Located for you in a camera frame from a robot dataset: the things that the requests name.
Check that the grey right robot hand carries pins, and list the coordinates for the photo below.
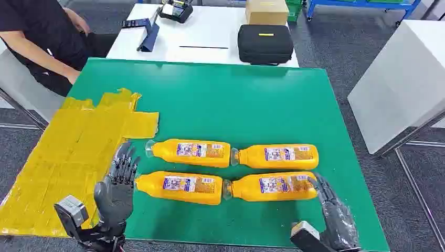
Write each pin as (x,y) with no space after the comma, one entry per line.
(339,219)

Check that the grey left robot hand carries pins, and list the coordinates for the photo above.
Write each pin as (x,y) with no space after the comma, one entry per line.
(116,201)

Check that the orange drink bottle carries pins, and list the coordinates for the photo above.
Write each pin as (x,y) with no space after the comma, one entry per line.
(194,154)
(250,158)
(248,191)
(153,184)

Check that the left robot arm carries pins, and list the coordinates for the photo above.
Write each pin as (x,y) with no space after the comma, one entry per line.
(104,240)

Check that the yellow sheet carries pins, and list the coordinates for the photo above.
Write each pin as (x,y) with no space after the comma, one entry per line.
(69,156)

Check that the low white bench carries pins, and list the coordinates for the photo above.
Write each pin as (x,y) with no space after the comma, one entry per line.
(24,90)

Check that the white table with metal legs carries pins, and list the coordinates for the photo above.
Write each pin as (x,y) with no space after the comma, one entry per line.
(399,87)

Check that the green mat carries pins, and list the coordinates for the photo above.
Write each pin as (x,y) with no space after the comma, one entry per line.
(243,107)

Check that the blue folded stand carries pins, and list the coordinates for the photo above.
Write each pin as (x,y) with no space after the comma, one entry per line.
(150,38)

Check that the thin black rod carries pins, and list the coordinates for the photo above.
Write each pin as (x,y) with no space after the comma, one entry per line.
(203,47)

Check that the black flat handset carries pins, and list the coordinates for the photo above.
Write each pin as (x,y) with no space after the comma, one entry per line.
(134,23)

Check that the person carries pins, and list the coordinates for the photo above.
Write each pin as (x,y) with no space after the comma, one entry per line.
(45,31)

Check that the black zip bag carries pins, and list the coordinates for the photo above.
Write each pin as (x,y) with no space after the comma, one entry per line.
(266,45)

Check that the long white table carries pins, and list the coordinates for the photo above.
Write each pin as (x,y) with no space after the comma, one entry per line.
(208,31)

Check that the black device with screen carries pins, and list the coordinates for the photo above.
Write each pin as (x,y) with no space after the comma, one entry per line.
(177,12)

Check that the green crate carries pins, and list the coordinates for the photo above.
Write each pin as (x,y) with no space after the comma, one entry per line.
(294,10)

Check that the cardboard box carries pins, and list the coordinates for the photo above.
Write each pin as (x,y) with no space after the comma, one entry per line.
(267,12)

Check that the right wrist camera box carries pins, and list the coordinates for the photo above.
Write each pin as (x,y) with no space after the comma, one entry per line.
(306,236)

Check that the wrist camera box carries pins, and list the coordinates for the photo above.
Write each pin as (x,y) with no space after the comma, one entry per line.
(306,236)
(71,212)

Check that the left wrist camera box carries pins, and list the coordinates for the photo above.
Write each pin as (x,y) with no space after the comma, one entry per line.
(71,212)

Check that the blue cart frame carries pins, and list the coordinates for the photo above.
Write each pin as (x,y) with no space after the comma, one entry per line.
(361,3)

